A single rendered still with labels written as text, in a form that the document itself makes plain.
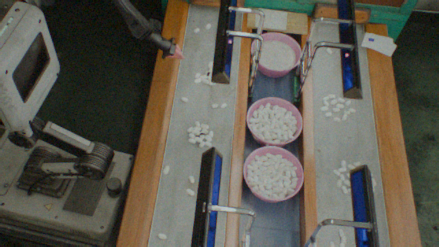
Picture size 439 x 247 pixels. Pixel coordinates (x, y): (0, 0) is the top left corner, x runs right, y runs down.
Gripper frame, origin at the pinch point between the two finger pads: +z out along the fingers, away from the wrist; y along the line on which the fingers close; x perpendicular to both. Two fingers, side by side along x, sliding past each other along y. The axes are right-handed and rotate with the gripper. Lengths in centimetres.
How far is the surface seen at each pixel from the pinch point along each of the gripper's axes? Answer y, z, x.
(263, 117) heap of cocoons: -17.9, 42.5, -15.8
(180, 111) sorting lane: -22.1, 10.3, 8.5
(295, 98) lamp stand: -3, 55, -26
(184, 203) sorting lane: -68, 18, 3
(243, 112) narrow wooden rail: -19.6, 31.9, -12.3
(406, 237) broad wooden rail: -71, 88, -57
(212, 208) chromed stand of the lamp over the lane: -86, 3, -33
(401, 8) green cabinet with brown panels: 54, 84, -71
